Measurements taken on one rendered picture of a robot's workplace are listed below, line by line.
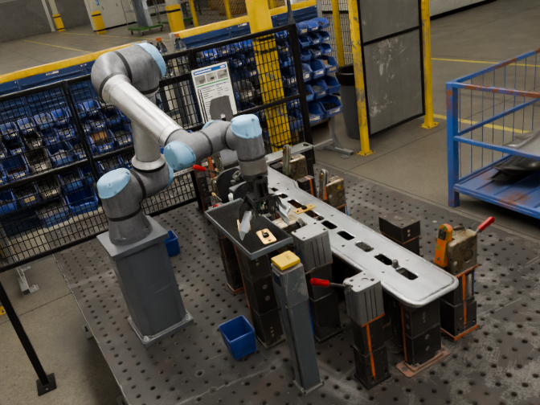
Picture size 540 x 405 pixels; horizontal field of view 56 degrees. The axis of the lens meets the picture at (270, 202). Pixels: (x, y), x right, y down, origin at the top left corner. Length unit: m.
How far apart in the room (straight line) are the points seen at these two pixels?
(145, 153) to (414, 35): 4.00
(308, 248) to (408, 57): 3.98
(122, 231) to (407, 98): 4.09
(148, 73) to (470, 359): 1.31
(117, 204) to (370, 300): 0.88
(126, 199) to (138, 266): 0.24
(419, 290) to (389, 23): 3.90
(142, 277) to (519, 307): 1.29
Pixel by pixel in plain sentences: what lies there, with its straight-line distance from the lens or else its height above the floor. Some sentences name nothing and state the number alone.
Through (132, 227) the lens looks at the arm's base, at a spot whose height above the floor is 1.15.
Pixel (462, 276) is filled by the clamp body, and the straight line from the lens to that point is 1.66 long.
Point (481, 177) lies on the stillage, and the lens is 4.10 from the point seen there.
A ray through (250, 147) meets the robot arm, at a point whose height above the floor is 1.46.
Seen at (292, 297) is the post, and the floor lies 1.06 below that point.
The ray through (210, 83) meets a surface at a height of 1.35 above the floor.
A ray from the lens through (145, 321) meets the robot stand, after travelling 1.94.
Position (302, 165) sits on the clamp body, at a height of 1.00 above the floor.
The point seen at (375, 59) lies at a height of 0.87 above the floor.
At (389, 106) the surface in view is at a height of 0.38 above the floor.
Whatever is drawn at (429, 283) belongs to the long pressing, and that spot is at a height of 1.00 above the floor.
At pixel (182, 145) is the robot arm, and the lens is 1.31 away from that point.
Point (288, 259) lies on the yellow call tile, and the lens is 1.36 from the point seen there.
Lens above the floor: 1.89
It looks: 25 degrees down
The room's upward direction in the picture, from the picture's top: 11 degrees counter-clockwise
